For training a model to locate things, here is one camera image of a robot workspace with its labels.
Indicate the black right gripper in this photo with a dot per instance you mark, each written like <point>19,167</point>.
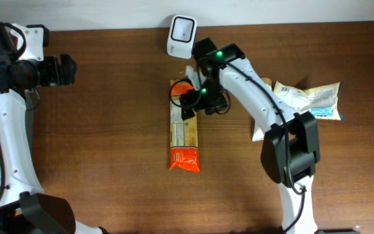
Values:
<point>191,95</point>

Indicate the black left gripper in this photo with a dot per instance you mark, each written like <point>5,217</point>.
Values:
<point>56,77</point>

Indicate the orange spaghetti packet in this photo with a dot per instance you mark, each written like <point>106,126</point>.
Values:
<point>183,139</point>

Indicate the white tube with gold cap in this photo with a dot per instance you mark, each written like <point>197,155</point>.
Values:
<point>258,134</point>

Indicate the white crinkled snack bag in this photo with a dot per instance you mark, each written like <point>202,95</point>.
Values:
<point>322,101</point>

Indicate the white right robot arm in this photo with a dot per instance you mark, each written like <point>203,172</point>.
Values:
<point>290,148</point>

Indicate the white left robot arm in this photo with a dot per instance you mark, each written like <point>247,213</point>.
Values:
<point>24,205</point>

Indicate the white barcode scanner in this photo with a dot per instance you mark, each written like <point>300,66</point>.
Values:
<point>181,36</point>

